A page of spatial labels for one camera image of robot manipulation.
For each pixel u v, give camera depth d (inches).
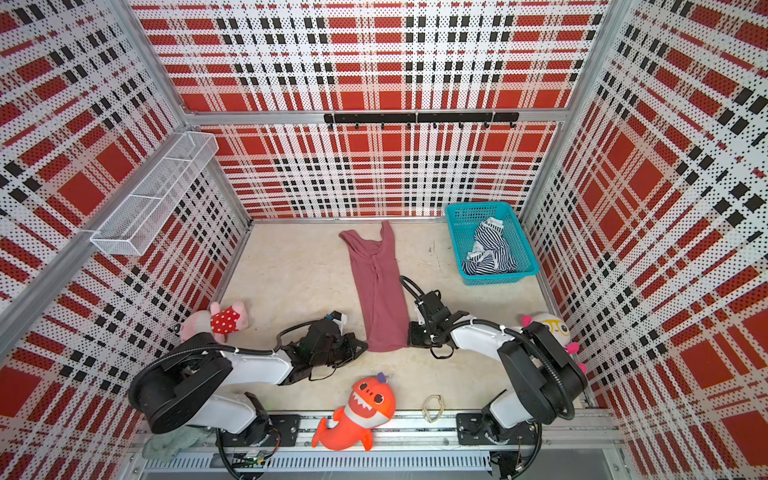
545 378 17.2
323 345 27.6
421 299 28.3
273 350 23.5
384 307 37.6
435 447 28.3
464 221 50.2
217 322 34.1
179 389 17.2
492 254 40.8
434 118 34.9
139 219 28.2
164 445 27.6
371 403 27.7
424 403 30.7
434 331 30.3
